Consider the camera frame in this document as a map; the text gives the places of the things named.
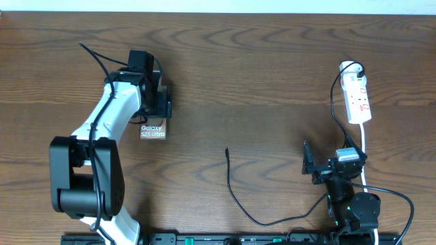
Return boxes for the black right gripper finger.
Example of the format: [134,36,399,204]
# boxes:
[302,141,315,174]
[343,134,367,160]

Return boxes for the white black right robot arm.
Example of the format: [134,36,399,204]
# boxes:
[302,136,381,244]

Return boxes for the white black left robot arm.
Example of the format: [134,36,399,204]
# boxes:
[49,69,172,244]

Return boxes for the white power strip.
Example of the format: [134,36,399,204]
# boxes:
[339,61,372,125]

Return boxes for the white power strip cord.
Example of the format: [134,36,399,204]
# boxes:
[359,122,379,245]

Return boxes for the black right camera cable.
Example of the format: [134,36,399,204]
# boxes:
[337,175,416,245]

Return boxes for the black camera cable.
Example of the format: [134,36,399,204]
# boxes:
[337,175,416,245]
[78,41,130,245]

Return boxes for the black charger cable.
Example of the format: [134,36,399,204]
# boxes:
[224,60,366,227]

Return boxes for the black left camera cable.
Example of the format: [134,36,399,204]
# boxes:
[78,41,130,245]

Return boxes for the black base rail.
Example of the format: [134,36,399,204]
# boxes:
[61,232,399,245]

